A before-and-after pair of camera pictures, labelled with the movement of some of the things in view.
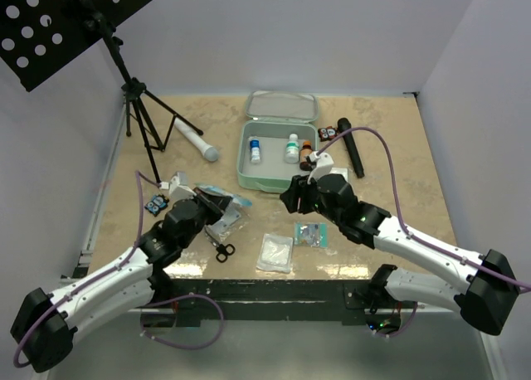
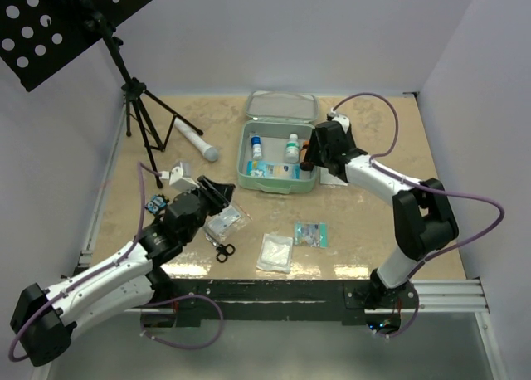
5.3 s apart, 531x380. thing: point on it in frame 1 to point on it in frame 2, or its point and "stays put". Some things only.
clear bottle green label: [292, 149] stays put
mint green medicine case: [271, 117] stays put
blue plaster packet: [237, 201] to [274, 169]
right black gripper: [297, 190] to [312, 155]
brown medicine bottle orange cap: [307, 148] stays put
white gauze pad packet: [275, 253] stays put
